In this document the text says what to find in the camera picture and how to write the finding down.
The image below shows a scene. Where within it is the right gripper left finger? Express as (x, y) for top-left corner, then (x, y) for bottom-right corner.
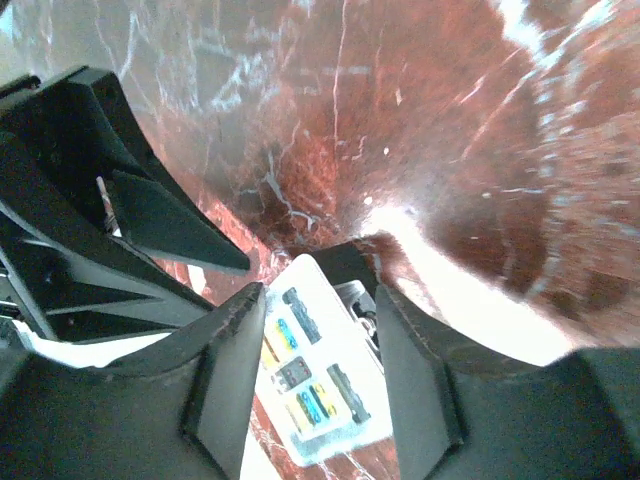
(90, 282), (266, 479)

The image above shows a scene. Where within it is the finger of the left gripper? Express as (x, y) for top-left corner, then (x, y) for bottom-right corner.
(35, 67), (250, 274)
(1, 132), (214, 341)

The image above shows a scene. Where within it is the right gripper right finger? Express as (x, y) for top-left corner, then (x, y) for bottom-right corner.
(375, 286), (550, 479)

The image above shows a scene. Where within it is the clear plastic fuse box cover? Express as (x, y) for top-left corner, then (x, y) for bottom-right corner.
(252, 253), (396, 469)

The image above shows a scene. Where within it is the black fuse box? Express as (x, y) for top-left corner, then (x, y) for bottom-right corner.
(259, 238), (396, 451)

